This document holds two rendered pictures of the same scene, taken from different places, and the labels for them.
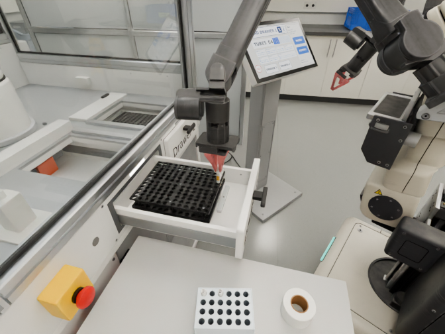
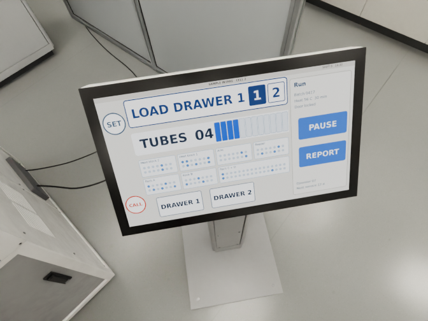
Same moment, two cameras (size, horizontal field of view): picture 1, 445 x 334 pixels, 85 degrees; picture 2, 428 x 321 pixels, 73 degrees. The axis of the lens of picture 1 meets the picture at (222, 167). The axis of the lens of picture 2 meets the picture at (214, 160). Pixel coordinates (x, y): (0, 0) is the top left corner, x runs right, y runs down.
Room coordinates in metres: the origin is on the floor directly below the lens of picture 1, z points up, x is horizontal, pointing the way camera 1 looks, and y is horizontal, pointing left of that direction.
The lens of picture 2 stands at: (1.20, -0.44, 1.57)
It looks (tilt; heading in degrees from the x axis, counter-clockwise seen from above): 62 degrees down; 33
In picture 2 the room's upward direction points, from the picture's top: 4 degrees counter-clockwise
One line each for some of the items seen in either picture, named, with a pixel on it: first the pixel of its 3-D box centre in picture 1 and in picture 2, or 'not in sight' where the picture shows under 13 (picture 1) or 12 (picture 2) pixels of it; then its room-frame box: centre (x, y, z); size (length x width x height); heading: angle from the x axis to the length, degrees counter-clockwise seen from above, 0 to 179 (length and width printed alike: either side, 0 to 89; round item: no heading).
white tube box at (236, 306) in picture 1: (224, 311); not in sight; (0.24, 0.00, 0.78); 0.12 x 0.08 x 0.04; 89
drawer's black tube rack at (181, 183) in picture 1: (181, 191); not in sight; (0.53, 0.12, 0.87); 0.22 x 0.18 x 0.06; 76
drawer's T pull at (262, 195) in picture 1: (259, 195); not in sight; (0.47, -0.10, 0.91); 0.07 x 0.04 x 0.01; 166
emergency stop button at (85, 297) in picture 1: (83, 296); not in sight; (0.23, 0.27, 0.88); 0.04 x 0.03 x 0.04; 166
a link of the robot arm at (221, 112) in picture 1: (214, 109); not in sight; (0.54, 0.02, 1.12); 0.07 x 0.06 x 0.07; 84
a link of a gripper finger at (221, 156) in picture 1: (215, 156); not in sight; (0.54, 0.02, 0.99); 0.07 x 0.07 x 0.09; 74
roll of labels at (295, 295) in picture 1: (297, 307); not in sight; (0.25, -0.17, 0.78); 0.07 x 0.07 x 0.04
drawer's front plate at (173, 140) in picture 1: (183, 134); not in sight; (0.86, 0.16, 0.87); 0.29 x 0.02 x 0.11; 166
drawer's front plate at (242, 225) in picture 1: (249, 202); not in sight; (0.48, -0.07, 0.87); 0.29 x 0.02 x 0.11; 166
